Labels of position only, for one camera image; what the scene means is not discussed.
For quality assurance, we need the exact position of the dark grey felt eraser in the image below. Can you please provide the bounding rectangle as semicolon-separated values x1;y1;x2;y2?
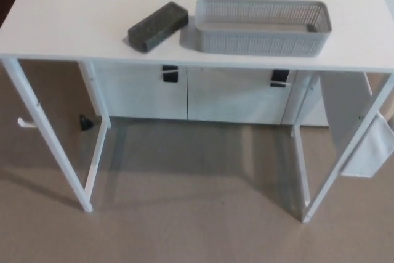
127;1;190;54

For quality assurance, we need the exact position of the white desk side hook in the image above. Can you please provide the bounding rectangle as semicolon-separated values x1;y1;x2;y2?
16;116;38;129

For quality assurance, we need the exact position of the white cabinet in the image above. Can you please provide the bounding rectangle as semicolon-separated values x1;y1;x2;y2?
87;61;329;127

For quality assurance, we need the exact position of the grey perforated plastic basket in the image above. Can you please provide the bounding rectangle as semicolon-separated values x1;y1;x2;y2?
194;0;333;59

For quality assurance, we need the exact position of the small black floor object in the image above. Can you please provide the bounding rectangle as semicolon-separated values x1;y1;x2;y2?
79;114;94;132

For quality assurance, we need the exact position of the black cabinet handle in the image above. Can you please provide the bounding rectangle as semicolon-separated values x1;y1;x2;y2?
270;69;292;89
159;65;180;86

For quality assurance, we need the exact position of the white desk with metal frame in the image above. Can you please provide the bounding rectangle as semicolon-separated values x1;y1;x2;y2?
0;0;394;224

